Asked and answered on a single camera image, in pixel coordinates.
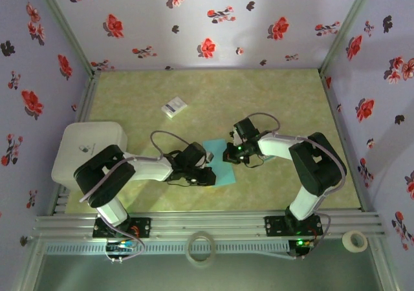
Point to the light blue paper sheet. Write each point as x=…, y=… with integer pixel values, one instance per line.
x=226, y=174

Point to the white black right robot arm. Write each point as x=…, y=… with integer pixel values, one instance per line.
x=278, y=147

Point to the white packet with teal print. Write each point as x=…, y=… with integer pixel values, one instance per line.
x=268, y=157

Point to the clear tape roll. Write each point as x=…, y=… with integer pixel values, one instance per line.
x=200, y=234

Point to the white packet with blue print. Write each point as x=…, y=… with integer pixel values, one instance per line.
x=174, y=106

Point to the white plastic lidded box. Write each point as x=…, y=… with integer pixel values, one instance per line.
x=71, y=161

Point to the white tape roll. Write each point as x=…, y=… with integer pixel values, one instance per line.
x=347, y=241

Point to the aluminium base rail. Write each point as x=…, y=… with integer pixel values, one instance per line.
x=207, y=223

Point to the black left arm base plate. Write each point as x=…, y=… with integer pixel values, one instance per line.
x=142, y=228

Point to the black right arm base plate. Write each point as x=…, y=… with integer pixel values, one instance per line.
x=273, y=226

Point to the aluminium side rail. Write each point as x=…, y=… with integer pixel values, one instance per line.
x=334, y=110

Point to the aluminium frame post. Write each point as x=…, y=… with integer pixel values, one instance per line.
x=65, y=22
x=347, y=22

